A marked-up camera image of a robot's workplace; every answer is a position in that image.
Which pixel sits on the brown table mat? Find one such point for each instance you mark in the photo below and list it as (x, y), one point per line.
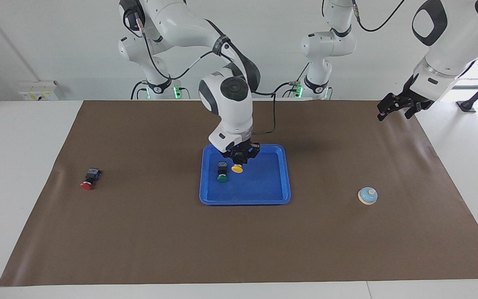
(239, 245)

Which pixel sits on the white wall socket box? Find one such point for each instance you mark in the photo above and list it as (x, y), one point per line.
(37, 91)

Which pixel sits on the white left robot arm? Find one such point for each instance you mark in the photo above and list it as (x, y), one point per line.
(454, 41)

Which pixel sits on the green push button switch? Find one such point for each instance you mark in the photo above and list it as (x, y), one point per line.
(222, 172)

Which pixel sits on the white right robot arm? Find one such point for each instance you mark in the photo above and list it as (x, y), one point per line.
(226, 95)

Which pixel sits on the yellow push button switch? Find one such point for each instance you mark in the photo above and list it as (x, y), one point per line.
(237, 168)

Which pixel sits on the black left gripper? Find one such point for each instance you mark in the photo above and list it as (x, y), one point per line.
(413, 93)

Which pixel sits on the blue plastic tray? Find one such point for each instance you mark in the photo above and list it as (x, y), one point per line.
(259, 187)

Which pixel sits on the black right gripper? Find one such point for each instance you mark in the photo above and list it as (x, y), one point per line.
(245, 150)

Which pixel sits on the red push button switch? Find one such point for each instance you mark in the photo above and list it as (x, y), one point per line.
(90, 179)

